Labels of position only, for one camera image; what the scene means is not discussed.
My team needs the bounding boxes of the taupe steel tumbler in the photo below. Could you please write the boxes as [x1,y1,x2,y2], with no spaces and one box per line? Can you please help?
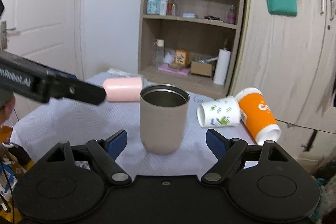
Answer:
[139,84,190,155]

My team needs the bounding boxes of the white floral paper cup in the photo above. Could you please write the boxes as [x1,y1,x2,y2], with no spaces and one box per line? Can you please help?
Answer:
[197,96,241,128]

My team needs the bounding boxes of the orange paper coffee cup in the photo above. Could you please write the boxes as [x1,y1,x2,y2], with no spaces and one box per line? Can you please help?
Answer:
[235,88,281,145]

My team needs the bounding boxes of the white plastic packets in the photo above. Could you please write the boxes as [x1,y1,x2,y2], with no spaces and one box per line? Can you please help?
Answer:
[107,68,139,78]

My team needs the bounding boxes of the pink tumbler grey lid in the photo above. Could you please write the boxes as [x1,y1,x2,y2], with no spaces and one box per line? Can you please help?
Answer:
[102,77,148,102]

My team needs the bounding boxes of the white quilted table cloth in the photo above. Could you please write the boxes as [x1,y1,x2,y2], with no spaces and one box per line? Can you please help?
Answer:
[10,72,261,180]

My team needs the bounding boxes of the white paper towel roll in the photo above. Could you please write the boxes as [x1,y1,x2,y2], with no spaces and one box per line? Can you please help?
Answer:
[213,49,231,86]

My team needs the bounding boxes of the white door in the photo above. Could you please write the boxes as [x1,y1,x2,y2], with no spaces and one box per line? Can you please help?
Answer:
[1,0,83,79]

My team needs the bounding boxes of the small cardboard box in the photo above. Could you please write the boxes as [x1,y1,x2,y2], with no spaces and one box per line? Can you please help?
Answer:
[190,61,213,77]

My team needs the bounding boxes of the pink flat box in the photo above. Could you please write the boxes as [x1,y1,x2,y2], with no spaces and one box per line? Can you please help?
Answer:
[157,64,190,76]

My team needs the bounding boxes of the clear bottle beige cap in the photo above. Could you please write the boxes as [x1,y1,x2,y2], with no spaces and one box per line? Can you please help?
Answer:
[156,39,165,67]

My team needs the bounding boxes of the small white jar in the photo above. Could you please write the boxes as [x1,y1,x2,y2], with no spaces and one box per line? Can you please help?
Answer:
[164,52,175,64]

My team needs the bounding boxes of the orange floral small box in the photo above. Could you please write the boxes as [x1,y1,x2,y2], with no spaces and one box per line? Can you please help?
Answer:
[175,50,189,67]

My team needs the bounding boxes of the wooden wardrobe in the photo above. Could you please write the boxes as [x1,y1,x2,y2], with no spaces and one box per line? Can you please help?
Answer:
[231,0,335,172]

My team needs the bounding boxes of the blue white wipes canister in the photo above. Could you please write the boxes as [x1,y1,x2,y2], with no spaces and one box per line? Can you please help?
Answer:
[146,0,161,15]

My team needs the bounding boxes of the red liquid clear bottle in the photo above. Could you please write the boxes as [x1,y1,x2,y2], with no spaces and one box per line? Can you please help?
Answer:
[167,0,177,16]

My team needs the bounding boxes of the white lotion bottle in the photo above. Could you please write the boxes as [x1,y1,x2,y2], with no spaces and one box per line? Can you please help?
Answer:
[159,0,168,15]

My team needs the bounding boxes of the small pink bottle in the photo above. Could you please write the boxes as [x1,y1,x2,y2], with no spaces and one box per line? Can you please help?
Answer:
[227,5,236,24]

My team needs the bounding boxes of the wooden open shelf unit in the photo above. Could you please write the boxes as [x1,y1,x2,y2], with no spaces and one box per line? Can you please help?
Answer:
[138,0,245,98]

